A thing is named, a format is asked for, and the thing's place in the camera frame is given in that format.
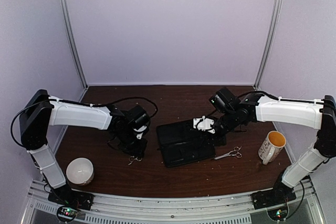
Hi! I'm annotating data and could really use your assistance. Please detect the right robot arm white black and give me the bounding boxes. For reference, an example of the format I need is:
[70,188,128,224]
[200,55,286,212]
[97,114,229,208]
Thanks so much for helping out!
[209,88,335,204]

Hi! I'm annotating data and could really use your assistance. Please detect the aluminium frame post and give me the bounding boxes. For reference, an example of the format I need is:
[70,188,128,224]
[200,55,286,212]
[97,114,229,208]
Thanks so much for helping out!
[60,0,88,89]
[254,0,283,90]

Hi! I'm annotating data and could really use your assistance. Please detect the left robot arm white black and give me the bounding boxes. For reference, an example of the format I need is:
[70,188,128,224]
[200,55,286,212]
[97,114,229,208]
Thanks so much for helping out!
[18,89,151,205]

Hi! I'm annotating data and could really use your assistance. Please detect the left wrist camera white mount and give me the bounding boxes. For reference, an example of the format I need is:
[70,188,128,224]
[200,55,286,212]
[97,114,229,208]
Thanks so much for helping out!
[133,125,148,140]

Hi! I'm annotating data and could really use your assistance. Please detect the right circuit board with leds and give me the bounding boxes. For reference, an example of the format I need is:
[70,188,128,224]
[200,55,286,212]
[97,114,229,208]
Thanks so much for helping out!
[267,206,289,221]

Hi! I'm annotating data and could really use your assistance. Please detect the circuit board with leds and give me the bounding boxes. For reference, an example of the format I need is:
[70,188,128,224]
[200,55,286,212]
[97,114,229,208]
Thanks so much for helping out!
[267,206,289,221]
[56,206,79,222]

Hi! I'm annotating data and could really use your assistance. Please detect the white mug yellow inside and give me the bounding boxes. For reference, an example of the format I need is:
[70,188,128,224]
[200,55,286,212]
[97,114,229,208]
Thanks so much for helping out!
[258,131,286,165]

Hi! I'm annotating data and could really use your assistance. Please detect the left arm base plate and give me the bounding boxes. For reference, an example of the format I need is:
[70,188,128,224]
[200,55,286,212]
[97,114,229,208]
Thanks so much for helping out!
[48,183,94,210]

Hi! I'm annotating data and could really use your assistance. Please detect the silver hair scissors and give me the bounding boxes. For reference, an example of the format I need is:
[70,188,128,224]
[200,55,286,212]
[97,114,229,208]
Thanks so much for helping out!
[213,146,242,160]

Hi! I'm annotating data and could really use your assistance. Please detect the right aluminium frame post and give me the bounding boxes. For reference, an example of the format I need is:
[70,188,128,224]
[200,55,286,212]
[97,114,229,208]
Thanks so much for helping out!
[254,0,283,90]

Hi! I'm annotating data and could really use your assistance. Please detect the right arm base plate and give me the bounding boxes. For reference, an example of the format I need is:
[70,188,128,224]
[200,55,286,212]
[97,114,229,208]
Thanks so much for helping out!
[251,183,296,209]

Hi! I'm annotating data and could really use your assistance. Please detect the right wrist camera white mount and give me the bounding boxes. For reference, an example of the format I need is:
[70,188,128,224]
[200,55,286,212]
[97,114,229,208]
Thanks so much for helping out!
[193,116,215,134]

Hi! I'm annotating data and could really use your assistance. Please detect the aluminium front rail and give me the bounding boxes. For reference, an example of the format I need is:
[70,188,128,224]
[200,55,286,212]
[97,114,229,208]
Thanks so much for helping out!
[26,174,323,224]

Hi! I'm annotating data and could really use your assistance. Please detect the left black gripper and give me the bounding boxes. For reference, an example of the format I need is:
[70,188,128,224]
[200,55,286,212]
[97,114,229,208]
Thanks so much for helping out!
[115,129,148,158]

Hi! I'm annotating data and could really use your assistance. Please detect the left aluminium frame post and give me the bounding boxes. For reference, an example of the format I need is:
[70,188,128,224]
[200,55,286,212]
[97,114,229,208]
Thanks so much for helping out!
[60,0,88,89]

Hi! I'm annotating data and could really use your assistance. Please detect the left circuit board with leds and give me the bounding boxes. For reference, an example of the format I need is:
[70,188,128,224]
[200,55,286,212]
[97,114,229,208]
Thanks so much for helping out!
[56,206,79,222]

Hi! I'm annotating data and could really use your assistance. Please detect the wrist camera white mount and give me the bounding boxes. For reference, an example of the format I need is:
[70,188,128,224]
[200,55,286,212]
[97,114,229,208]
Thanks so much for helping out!
[133,125,148,140]
[193,116,215,134]

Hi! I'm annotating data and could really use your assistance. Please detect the black zip tool case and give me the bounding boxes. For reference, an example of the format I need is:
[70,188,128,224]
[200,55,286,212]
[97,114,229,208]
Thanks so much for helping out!
[156,120,215,168]

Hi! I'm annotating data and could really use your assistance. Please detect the white ceramic bowl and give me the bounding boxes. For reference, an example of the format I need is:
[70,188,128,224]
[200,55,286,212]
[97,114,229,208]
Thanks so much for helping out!
[66,157,94,186]

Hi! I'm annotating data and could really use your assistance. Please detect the silver thinning shears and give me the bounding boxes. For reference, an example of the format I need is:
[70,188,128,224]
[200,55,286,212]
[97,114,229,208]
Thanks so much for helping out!
[128,156,143,165]

